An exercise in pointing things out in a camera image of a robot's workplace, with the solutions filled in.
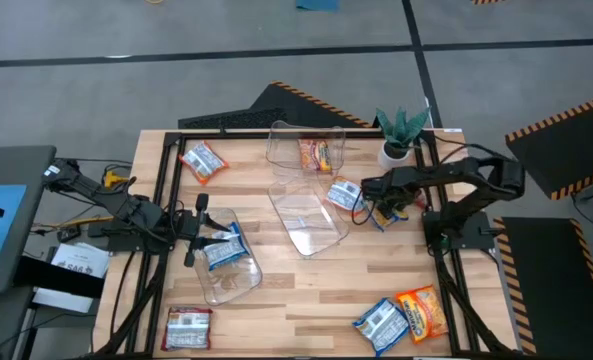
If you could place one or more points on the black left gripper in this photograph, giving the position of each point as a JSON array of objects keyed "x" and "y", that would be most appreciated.
[{"x": 186, "y": 226}]

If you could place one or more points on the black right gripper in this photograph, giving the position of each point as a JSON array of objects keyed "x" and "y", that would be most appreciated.
[{"x": 386, "y": 186}]

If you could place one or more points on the orange Maruchan ramen packet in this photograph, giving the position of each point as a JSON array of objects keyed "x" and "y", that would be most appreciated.
[
  {"x": 343, "y": 195},
  {"x": 422, "y": 314},
  {"x": 203, "y": 161}
]

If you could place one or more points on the red Maruchan ramen packet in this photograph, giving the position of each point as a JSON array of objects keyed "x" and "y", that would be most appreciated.
[
  {"x": 187, "y": 329},
  {"x": 316, "y": 155}
]

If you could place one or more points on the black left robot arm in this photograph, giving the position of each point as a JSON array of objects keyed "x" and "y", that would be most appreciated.
[{"x": 121, "y": 205}]

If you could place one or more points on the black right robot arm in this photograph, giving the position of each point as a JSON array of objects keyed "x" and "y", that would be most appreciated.
[{"x": 481, "y": 170}]

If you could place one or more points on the snake plant in white pot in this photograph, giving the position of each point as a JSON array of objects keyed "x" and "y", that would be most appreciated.
[{"x": 395, "y": 155}]

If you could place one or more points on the clear plastic bin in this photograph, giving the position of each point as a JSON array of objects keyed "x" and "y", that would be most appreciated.
[
  {"x": 281, "y": 150},
  {"x": 231, "y": 285},
  {"x": 306, "y": 220}
]

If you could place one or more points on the yellow power plug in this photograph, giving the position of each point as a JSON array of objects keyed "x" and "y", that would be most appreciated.
[{"x": 112, "y": 179}]

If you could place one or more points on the white paper sheet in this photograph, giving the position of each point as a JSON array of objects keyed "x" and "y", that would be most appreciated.
[
  {"x": 76, "y": 260},
  {"x": 61, "y": 300}
]

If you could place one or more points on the black power adapter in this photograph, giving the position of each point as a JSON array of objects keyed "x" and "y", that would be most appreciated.
[{"x": 68, "y": 234}]

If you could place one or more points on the grey side table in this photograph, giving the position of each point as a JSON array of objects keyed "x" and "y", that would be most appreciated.
[{"x": 31, "y": 170}]

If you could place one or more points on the blue floor mat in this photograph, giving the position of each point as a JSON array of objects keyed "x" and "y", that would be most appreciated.
[{"x": 316, "y": 5}]

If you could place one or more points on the blue sheet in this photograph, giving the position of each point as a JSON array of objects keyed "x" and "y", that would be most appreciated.
[{"x": 1, "y": 240}]

